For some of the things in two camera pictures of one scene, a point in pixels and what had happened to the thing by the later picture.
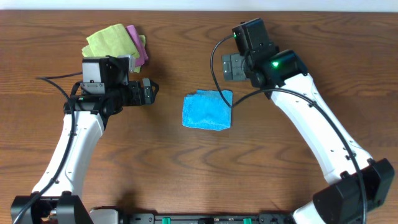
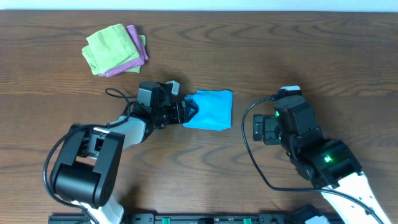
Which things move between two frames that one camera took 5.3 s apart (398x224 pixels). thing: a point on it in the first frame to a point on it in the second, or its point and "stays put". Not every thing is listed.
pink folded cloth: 137,43 stays put
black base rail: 208,218 stays put
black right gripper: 232,66 to 268,122
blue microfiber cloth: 207,109 stays put
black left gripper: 148,98 to 175,107
